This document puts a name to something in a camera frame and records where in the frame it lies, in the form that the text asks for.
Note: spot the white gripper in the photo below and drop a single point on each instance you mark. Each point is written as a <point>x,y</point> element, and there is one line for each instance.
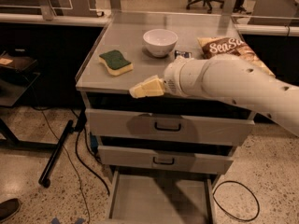
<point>173,78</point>

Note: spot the green and yellow sponge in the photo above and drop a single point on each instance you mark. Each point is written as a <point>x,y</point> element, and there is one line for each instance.
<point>115,63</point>

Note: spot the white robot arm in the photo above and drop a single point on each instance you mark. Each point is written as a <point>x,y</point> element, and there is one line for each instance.
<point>231,80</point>

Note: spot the top grey drawer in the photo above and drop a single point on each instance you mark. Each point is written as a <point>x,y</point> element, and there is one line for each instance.
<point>175,128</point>

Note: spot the grey metal drawer cabinet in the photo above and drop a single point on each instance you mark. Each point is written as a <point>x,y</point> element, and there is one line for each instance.
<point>101,90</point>

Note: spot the middle grey drawer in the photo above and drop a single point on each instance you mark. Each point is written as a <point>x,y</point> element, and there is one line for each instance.
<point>162,160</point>

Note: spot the bottom grey open drawer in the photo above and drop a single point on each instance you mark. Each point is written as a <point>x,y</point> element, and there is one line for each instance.
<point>142,196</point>

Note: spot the white ceramic bowl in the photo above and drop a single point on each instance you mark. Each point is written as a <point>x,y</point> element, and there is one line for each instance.
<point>160,42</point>

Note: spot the dark blue snack bar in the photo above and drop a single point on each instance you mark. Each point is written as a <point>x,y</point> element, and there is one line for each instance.
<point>184,54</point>

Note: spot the yellow brown chip bag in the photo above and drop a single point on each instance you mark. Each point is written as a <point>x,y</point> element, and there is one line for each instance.
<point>212,46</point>

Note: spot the dark side table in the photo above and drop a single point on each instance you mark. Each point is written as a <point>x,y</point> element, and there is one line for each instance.
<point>17,74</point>

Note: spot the black stand leg with wheel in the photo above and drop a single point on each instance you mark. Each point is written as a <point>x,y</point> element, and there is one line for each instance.
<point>44,179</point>

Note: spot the dark shoe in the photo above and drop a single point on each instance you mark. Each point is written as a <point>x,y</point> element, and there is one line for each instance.
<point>9,208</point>

